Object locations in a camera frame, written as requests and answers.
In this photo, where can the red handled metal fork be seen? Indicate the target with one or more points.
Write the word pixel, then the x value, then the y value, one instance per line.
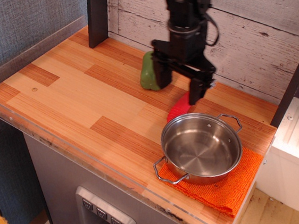
pixel 182 106

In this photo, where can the clear acrylic edge guard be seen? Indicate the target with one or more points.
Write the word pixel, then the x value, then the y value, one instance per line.
pixel 130 167

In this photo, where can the orange woven cloth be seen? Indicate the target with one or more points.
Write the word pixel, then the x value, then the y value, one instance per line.
pixel 227 195

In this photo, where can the white toy sink unit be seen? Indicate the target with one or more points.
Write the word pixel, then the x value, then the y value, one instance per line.
pixel 278 176

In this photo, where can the stainless steel pot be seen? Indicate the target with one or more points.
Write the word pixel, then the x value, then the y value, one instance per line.
pixel 200 148

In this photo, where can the green toy bell pepper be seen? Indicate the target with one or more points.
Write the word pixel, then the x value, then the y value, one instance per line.
pixel 147 76

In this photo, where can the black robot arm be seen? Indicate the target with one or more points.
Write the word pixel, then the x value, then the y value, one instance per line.
pixel 188 12

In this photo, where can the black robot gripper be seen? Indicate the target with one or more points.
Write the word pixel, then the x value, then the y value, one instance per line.
pixel 184 53

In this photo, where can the grey toy fridge cabinet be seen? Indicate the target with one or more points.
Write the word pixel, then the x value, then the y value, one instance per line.
pixel 75 195

